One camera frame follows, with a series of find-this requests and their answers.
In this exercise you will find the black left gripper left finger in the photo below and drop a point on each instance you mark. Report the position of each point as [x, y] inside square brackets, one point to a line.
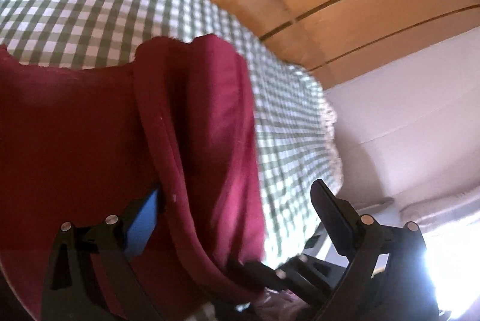
[89, 275]

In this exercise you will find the green white checkered bedsheet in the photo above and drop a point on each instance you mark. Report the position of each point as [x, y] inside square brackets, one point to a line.
[294, 122]

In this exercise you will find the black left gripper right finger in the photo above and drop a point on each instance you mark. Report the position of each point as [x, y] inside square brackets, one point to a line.
[386, 278]

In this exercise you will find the dark red garment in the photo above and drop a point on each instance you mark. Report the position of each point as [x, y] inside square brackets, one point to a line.
[78, 146]

